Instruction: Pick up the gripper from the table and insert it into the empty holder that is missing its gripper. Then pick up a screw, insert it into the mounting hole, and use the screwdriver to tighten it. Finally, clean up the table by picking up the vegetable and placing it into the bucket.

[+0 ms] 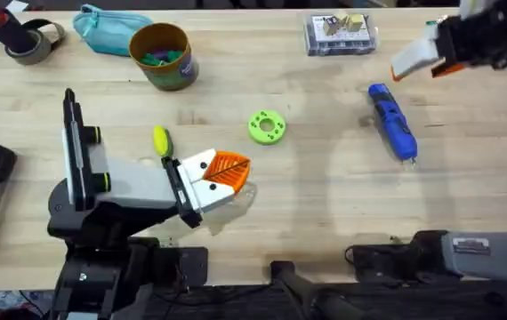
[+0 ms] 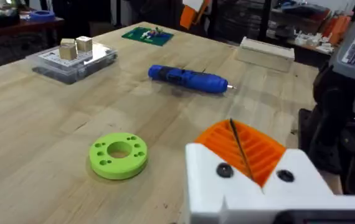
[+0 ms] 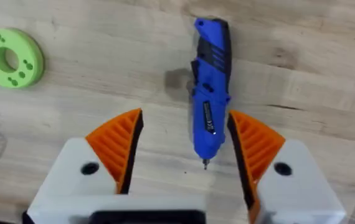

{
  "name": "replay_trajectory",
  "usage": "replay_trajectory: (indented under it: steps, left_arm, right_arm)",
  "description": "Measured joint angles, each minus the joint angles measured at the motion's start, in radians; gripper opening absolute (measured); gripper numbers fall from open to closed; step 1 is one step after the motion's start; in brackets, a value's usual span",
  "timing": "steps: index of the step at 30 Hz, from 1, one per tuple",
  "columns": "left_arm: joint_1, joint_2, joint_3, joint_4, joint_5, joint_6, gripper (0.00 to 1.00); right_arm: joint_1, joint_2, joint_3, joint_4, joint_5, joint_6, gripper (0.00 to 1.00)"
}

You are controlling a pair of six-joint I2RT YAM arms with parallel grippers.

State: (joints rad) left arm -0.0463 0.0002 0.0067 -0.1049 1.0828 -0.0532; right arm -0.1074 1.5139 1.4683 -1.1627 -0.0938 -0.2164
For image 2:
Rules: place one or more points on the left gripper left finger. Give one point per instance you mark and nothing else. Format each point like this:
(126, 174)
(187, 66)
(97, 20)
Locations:
(207, 174)

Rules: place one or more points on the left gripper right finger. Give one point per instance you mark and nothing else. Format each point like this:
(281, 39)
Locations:
(292, 177)

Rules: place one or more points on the blue electric screwdriver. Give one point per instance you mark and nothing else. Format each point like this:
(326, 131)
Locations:
(190, 79)

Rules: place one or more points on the green disc with holes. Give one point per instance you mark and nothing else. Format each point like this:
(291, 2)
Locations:
(118, 161)

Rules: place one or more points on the pale beige box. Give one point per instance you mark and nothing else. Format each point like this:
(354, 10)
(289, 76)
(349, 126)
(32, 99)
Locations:
(264, 54)

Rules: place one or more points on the heap of white parts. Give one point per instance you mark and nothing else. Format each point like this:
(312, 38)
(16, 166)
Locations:
(313, 40)

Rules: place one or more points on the green board with toy blocks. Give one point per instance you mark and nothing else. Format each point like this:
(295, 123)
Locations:
(148, 35)

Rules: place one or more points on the orange plastic part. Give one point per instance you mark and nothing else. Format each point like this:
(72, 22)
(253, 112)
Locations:
(190, 14)

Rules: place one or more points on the clear plastic parts box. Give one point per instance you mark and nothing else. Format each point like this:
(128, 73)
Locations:
(71, 67)

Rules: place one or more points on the wooden cube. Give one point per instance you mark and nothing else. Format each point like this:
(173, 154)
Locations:
(84, 43)
(68, 51)

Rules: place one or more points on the blue tape roll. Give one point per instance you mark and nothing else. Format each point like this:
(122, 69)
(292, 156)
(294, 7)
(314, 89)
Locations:
(42, 15)

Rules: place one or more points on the dark red side table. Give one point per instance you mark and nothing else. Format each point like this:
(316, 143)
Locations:
(15, 29)

